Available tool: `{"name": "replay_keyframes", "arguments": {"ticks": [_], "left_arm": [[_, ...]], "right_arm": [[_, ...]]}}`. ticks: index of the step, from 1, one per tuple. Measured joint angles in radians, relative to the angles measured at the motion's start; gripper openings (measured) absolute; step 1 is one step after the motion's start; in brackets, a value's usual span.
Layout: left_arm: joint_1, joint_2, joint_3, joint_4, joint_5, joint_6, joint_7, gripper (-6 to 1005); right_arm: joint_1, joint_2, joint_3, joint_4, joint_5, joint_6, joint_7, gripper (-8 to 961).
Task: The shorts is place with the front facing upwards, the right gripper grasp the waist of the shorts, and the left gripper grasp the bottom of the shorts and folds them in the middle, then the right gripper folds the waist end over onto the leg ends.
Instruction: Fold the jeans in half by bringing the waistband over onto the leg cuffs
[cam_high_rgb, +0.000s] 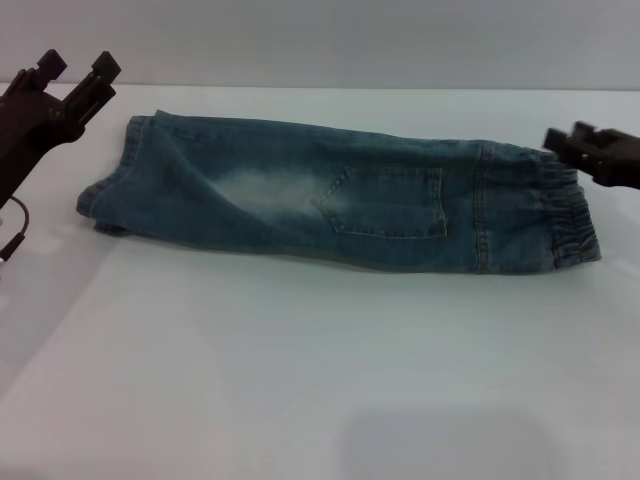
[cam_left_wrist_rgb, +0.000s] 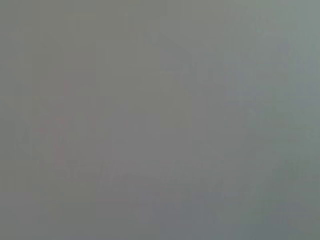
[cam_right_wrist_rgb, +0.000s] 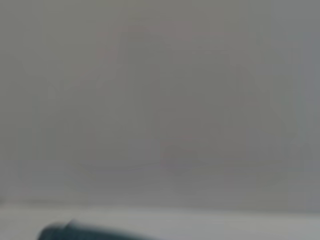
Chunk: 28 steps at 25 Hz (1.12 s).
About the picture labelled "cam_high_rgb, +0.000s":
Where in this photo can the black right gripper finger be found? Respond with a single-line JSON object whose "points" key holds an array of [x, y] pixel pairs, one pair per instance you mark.
{"points": [[587, 132], [556, 139]]}

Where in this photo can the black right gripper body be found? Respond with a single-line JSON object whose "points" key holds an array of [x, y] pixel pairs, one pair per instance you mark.
{"points": [[615, 160]]}

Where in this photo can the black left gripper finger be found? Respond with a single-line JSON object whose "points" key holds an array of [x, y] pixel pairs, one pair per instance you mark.
{"points": [[102, 70], [50, 65]]}

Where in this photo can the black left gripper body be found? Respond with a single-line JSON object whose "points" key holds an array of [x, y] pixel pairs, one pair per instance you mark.
{"points": [[30, 130]]}

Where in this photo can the blue denim shorts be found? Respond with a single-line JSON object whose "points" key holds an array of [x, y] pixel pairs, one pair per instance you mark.
{"points": [[300, 210]]}

